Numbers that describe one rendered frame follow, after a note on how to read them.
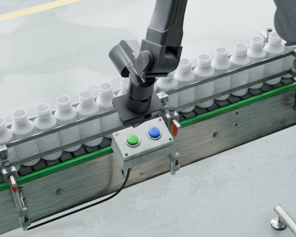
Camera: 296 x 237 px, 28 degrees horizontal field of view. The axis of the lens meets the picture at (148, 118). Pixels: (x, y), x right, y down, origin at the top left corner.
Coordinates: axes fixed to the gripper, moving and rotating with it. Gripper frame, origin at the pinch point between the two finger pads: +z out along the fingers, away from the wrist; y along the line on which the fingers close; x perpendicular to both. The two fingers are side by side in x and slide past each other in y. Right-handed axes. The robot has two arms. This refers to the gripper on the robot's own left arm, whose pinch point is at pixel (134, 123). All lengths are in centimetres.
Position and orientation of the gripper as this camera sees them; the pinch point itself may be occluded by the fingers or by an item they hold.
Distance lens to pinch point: 141.8
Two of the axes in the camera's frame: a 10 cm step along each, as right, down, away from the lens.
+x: 4.1, 8.0, -4.4
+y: -9.0, 3.0, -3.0
